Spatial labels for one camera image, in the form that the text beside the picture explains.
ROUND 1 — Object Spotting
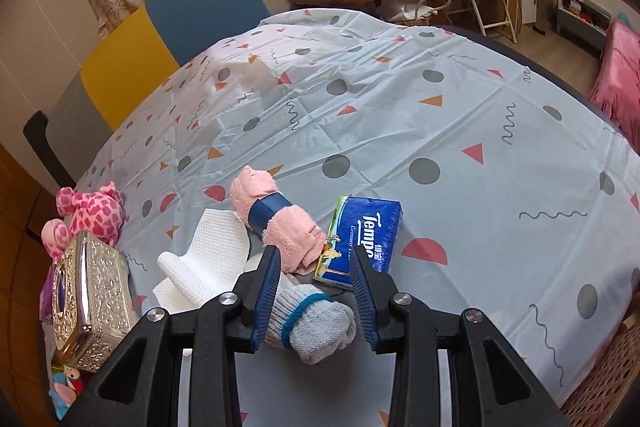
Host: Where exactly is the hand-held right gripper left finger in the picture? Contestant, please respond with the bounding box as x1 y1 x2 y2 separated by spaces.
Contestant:
65 244 283 427

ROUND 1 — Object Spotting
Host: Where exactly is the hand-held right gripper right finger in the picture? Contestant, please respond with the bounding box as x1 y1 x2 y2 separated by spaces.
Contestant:
348 249 571 427

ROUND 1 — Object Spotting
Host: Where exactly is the white knit roll blue band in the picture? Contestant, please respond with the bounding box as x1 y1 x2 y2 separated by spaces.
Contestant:
260 272 357 365

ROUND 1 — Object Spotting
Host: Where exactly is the white waffle cloth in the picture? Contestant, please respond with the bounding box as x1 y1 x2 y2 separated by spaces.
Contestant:
152 208 266 313

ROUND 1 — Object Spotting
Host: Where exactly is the small colourful soft toy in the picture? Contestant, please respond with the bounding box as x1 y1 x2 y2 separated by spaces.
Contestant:
47 354 88 423

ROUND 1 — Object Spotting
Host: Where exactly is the pink towel roll blue band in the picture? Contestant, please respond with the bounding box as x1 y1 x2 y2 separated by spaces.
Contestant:
230 166 327 275

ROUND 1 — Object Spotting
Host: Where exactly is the blue tissue pack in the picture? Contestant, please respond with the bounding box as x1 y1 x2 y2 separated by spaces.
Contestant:
312 196 403 285

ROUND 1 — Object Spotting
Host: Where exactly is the silver ornate tissue box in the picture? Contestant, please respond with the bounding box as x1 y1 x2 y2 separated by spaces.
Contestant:
51 232 143 373

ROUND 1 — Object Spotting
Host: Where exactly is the patterned light blue tablecloth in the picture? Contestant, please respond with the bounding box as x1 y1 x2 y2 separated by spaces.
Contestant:
75 7 640 427

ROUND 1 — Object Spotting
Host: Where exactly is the pink spotted plush toy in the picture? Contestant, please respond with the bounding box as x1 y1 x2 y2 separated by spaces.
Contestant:
41 182 128 263

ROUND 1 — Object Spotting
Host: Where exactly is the wicker chair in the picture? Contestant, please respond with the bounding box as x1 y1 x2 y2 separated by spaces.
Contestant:
562 322 640 427

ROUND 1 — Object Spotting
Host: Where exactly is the multicolour padded bench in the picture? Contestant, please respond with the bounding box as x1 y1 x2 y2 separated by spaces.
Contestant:
22 0 273 188

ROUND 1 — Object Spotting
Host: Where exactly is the pink blanket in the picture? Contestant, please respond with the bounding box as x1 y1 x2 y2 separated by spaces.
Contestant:
590 19 640 142

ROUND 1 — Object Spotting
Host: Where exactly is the white cabinet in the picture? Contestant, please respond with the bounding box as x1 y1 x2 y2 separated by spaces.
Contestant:
555 0 616 52

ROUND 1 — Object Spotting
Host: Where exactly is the white bag with handles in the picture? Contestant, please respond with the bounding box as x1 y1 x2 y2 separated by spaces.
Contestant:
387 0 453 28

